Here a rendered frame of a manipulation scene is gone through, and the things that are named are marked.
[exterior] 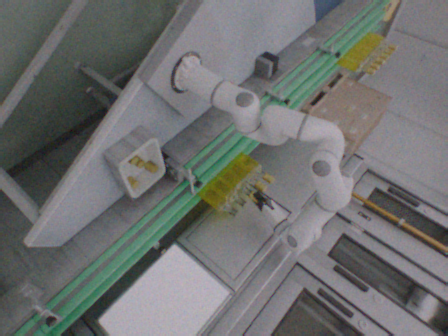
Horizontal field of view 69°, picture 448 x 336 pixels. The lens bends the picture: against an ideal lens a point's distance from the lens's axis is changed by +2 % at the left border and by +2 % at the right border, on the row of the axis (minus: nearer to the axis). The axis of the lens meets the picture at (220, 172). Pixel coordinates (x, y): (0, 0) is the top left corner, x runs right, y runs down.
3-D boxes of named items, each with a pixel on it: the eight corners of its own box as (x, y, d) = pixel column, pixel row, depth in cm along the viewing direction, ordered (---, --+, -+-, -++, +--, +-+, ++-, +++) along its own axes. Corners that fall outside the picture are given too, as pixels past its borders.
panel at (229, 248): (94, 323, 125) (154, 394, 112) (92, 321, 123) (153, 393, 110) (242, 175, 164) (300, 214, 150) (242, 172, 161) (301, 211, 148)
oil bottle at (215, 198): (187, 187, 146) (223, 215, 137) (185, 180, 141) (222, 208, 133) (195, 179, 148) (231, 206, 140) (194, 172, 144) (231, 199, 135)
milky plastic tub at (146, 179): (119, 188, 129) (134, 200, 126) (101, 153, 111) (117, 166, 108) (152, 161, 137) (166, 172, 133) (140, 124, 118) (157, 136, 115)
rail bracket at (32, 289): (25, 289, 114) (61, 336, 105) (-3, 274, 100) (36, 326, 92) (37, 279, 116) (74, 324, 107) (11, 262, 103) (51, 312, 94)
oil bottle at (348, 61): (326, 60, 197) (370, 79, 186) (328, 51, 192) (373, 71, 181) (331, 55, 199) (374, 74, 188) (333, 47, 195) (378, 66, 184)
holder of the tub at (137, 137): (123, 194, 134) (135, 205, 131) (101, 152, 111) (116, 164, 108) (154, 168, 141) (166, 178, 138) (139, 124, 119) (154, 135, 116)
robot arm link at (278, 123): (308, 107, 99) (303, 133, 113) (237, 85, 106) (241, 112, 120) (297, 132, 96) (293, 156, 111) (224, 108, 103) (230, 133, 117)
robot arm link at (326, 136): (300, 123, 94) (350, 139, 90) (311, 107, 104) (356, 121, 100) (287, 162, 102) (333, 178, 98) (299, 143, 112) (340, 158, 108)
